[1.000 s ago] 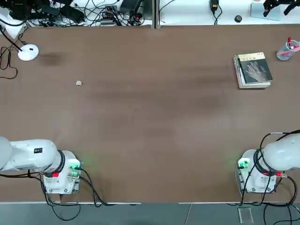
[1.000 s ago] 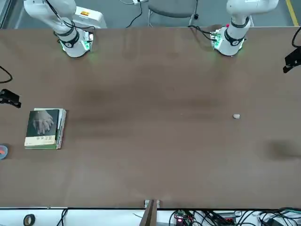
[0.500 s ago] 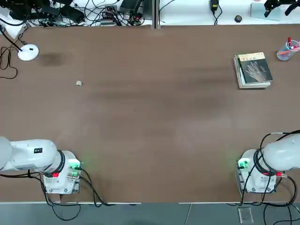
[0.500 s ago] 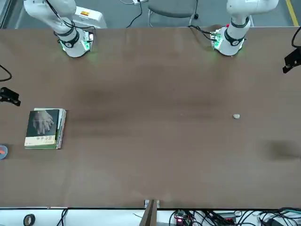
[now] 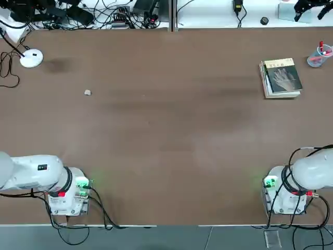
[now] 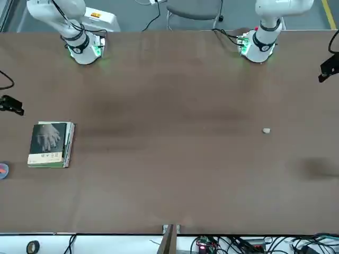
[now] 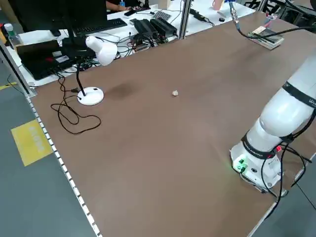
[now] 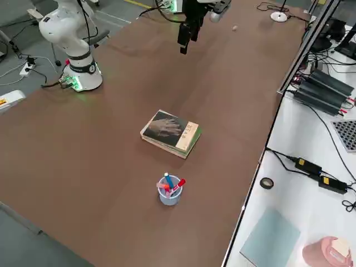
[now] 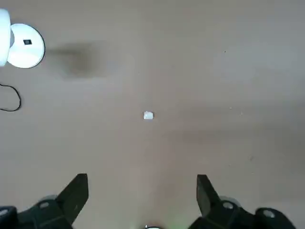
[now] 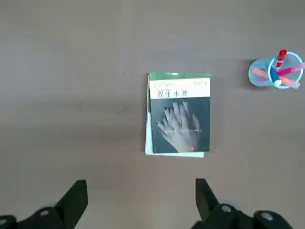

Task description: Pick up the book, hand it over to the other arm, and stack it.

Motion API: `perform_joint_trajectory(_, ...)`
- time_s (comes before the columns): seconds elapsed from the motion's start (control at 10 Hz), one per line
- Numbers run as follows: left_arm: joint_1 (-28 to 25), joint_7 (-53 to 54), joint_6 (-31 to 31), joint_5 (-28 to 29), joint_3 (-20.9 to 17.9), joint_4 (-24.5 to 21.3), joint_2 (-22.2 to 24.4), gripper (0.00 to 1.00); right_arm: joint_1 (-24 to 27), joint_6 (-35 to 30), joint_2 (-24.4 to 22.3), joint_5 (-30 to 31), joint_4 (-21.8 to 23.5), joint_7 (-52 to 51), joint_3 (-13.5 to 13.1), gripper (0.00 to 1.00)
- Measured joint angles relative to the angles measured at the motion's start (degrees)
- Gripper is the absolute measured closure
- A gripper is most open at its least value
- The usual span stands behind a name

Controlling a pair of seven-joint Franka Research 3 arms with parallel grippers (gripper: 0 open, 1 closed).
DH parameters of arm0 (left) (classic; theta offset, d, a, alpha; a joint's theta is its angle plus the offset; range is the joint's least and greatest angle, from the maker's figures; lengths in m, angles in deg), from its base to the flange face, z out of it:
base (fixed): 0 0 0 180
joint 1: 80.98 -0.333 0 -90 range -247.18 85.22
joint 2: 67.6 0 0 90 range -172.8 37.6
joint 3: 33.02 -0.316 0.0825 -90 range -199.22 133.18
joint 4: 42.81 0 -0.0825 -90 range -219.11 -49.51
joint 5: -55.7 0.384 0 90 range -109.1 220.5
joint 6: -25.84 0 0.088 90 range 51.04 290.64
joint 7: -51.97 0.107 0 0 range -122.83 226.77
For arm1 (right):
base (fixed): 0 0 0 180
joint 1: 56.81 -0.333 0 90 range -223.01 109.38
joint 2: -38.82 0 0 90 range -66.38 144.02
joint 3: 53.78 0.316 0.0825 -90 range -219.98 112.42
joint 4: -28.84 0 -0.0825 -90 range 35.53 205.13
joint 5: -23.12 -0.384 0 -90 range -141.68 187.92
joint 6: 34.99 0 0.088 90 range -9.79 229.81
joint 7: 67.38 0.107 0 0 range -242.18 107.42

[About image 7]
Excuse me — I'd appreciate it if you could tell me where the dark hand-print book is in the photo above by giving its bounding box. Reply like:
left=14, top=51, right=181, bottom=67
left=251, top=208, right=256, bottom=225
left=248, top=26, right=285, bottom=42

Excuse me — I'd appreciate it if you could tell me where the black USB hub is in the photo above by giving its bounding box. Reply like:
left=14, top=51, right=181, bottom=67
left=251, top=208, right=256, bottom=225
left=132, top=33, right=152, bottom=51

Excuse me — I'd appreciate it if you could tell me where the white desk lamp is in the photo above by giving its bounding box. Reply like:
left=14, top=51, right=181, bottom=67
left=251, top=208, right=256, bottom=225
left=75, top=36, right=118, bottom=106

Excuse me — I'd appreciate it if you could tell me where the grey perforated plate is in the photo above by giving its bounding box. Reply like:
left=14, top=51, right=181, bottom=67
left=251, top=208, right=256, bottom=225
left=151, top=9, right=173, bottom=22

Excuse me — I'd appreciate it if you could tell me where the white segmented edge strip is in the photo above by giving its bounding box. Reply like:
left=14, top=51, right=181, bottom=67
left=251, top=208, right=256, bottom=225
left=26, top=95, right=103, bottom=237

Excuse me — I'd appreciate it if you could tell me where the black keyboard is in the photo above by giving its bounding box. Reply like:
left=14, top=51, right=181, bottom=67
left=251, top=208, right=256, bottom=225
left=73, top=18, right=128, bottom=35

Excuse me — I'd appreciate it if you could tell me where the person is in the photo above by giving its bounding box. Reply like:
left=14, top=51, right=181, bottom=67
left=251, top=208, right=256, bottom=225
left=105, top=0, right=150, bottom=12

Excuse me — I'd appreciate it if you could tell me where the yellow floor sticker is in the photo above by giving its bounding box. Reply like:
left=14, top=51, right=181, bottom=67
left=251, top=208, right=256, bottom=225
left=11, top=119, right=54, bottom=167

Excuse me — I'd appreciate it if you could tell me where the black laptop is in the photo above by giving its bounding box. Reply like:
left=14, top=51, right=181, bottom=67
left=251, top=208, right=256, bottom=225
left=16, top=39, right=78, bottom=81

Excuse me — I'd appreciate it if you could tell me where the black computer monitor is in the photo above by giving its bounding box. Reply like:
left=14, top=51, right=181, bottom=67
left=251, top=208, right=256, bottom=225
left=8, top=0, right=109, bottom=45

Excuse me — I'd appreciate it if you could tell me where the clear plastic bottle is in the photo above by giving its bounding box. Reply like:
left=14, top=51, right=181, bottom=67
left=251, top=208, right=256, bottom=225
left=3, top=23, right=21, bottom=47

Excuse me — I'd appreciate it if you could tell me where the black lamp cable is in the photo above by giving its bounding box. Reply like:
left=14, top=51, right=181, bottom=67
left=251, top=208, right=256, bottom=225
left=50, top=76, right=102, bottom=135

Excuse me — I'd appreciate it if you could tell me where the aluminium frame post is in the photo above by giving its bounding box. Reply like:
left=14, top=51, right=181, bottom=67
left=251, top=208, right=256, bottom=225
left=178, top=0, right=193, bottom=40
left=0, top=39, right=38, bottom=96

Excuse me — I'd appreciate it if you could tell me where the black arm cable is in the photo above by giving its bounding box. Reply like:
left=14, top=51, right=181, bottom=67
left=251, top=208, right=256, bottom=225
left=228, top=0, right=316, bottom=39

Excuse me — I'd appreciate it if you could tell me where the black base cable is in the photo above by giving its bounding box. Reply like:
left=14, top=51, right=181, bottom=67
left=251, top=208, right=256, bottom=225
left=270, top=138, right=312, bottom=198

